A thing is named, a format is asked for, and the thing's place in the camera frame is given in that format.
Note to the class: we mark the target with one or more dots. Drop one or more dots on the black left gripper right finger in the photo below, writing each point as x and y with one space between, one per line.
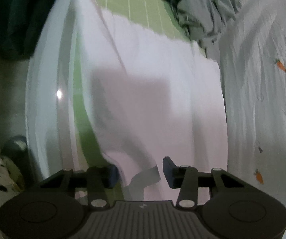
185 179

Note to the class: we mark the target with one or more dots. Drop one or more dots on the grey-blue crumpled garment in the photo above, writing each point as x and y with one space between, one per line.
204 20

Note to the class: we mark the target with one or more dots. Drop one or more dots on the light green carrot-print shirt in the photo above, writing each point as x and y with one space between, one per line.
251 54

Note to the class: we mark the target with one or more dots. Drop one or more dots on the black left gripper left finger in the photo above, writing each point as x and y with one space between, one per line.
98 180

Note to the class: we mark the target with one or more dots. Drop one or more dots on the white garment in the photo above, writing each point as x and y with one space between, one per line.
210 127

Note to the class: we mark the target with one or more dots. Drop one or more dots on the green checked mat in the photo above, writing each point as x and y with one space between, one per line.
138 10

